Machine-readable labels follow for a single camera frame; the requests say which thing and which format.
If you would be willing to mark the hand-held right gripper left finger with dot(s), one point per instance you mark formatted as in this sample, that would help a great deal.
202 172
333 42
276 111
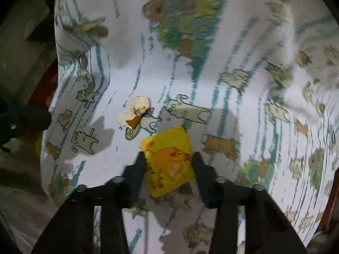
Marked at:
132 185

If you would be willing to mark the broken eggshell piece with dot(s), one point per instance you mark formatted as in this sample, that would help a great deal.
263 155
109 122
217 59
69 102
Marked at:
135 108

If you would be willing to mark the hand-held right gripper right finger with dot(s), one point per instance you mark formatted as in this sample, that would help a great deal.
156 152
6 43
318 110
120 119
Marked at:
206 185

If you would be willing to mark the yellow snack packet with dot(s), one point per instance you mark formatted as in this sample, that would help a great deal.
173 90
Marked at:
169 161

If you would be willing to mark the animal print white cloth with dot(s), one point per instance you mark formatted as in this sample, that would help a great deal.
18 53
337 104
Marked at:
185 71

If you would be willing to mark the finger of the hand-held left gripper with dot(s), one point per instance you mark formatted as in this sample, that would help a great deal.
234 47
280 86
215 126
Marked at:
26 120

